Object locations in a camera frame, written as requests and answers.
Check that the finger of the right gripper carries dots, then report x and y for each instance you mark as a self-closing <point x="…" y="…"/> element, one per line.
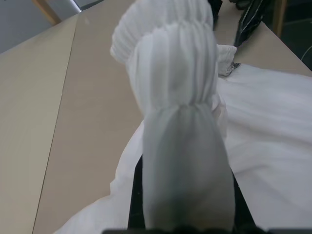
<point x="216" y="12"/>
<point x="252" y="19"/>

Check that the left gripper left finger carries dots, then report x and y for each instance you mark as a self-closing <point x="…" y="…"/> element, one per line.
<point x="137" y="195"/>

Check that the wooden rack frame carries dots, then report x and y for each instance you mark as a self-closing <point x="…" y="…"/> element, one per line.
<point x="47" y="12"/>

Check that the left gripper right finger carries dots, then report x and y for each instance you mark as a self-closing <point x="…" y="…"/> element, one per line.
<point x="242" y="214"/>

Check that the white cloth garment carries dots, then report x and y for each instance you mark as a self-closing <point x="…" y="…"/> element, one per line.
<point x="175" y="73"/>

